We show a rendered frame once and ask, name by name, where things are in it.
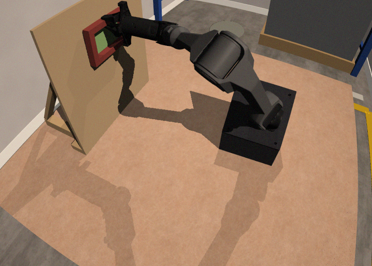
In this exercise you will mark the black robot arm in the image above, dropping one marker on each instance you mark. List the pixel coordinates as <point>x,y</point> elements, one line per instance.
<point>224,60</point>

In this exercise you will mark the tan wooden board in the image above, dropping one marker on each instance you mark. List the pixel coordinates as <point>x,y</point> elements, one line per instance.
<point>91,97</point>

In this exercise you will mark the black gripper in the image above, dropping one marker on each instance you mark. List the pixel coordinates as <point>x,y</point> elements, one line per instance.
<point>126,26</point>

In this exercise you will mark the red picture frame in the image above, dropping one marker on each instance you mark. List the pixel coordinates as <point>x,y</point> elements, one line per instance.
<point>100,42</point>

